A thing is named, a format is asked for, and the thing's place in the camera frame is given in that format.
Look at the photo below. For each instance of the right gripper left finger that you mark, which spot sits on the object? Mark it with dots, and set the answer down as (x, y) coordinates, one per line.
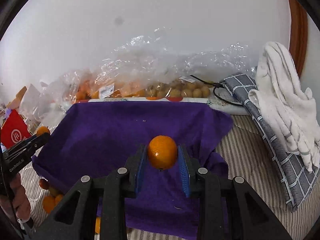
(75, 216)

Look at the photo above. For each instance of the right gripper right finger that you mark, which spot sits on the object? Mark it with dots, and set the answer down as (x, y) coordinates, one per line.
(229, 208)

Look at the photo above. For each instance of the small orange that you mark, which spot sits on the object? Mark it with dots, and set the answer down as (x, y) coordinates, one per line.
(162, 152)

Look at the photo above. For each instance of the orange persimmon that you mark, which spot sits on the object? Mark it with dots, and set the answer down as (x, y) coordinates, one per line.
(97, 225)

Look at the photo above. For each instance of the red small apple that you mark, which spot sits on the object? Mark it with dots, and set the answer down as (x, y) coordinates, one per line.
(44, 184)

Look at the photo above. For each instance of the greenish yellow fruit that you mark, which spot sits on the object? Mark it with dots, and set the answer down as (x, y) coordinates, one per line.
(54, 192)

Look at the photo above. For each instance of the person's left hand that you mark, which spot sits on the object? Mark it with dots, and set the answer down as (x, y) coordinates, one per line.
(21, 204)

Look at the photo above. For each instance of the red paper bag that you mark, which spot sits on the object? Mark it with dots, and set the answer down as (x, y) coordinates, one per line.
(14, 130)

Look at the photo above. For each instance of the striped bed quilt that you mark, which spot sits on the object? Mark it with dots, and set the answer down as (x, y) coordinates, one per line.
(246, 155)

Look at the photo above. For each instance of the purple towel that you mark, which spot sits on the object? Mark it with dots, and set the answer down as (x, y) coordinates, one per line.
(109, 139)

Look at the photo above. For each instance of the grey checked cloth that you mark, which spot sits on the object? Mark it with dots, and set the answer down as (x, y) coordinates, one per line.
(297, 182)

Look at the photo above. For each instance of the white striped towel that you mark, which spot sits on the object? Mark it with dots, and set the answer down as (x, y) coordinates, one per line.
(290, 111)

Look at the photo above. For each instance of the clear plastic bag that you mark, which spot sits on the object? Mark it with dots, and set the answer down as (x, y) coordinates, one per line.
(145, 68)

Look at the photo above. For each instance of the brown door frame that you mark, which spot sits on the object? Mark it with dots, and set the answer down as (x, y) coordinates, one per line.
(298, 35)

